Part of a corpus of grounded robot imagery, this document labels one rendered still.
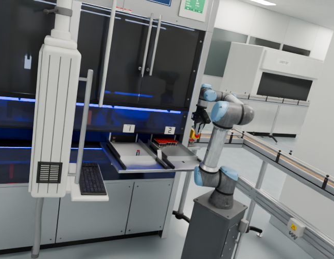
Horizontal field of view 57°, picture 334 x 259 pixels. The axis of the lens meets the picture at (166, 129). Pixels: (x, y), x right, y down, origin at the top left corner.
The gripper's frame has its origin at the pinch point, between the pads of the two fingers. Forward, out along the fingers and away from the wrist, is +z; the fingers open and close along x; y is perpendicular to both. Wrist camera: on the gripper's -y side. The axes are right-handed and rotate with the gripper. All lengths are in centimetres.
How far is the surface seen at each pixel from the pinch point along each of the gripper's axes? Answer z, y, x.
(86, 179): 27, -13, 78
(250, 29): -129, 488, -428
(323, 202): 56, -17, -144
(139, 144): 21.4, 31.2, 28.6
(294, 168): 18, -23, -82
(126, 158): 20, 2, 49
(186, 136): 12.0, 27.7, -9.0
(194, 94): -23.0, 27.7, -8.4
